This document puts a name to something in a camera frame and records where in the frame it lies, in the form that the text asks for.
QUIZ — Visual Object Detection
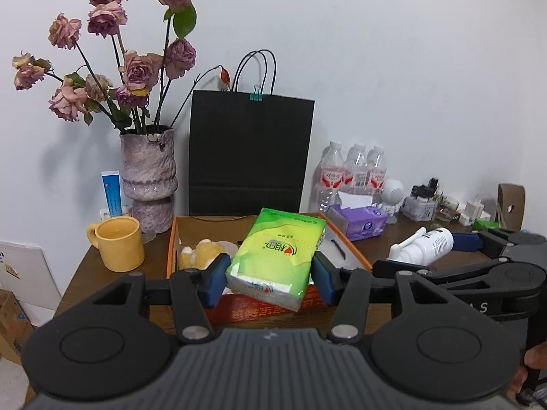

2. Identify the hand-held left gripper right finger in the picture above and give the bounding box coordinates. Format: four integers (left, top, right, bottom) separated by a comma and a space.
312, 252, 461, 345

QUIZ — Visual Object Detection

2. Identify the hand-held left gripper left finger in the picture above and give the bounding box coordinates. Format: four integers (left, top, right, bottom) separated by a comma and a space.
92, 253, 232, 345

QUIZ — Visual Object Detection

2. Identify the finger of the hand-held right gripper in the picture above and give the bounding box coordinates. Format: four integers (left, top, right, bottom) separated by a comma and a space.
452, 229, 547, 262
372, 258, 507, 296

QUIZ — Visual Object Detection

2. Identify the white spray bottle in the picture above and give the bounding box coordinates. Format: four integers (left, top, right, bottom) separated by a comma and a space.
387, 227, 455, 264

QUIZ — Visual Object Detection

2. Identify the white and tan alpaca plush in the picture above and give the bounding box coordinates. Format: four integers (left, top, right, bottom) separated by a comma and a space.
178, 240, 232, 272

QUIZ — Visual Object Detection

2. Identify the orange cardboard box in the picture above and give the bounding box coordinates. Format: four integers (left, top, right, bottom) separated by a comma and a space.
165, 213, 373, 326

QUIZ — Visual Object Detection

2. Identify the green tissue pack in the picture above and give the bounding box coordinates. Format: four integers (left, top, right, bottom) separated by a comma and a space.
225, 207, 328, 313

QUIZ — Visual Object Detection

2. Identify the clear container with black devices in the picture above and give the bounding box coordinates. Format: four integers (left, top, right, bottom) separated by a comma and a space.
401, 177, 442, 222

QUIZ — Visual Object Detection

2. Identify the person's right hand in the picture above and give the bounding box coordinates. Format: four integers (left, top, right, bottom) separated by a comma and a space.
505, 345, 547, 403

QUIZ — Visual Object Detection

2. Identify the white charger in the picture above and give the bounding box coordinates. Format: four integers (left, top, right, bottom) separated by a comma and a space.
460, 200, 486, 227

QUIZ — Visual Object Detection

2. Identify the clear glass cup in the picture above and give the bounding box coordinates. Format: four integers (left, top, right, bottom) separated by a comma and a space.
435, 196, 461, 223

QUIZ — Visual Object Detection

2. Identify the brown cardboard piece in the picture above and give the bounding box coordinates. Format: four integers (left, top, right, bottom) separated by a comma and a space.
496, 183, 526, 232

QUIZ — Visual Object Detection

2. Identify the purple tissue pack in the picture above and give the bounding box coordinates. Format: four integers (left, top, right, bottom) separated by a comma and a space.
326, 191, 389, 242

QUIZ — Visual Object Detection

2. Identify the white robot figurine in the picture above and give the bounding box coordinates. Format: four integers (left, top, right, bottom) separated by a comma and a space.
378, 178, 406, 225

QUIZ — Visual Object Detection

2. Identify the clear water bottle red label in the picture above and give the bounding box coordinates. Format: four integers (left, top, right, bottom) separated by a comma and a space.
315, 140, 345, 214
366, 145, 388, 204
342, 143, 369, 199

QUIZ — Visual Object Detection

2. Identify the yellow mug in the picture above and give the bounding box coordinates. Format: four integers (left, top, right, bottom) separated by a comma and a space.
86, 216, 146, 273

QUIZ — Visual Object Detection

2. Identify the mottled pink ceramic vase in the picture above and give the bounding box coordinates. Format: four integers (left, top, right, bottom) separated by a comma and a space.
119, 125, 178, 235

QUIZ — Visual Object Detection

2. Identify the blue and white tube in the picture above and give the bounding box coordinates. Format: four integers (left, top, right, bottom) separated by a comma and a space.
101, 170, 125, 218

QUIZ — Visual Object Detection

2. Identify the black paper bag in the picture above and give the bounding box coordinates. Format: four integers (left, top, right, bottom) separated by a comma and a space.
188, 50, 316, 218

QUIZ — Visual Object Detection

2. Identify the white board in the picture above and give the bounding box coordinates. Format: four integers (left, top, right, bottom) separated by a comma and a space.
0, 240, 63, 311

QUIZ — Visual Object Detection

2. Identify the brown cardboard carton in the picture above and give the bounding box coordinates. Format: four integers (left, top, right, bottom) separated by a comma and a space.
0, 289, 36, 366

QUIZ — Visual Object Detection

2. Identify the dried pink rose bouquet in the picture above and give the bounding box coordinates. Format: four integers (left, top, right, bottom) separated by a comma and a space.
11, 0, 234, 136

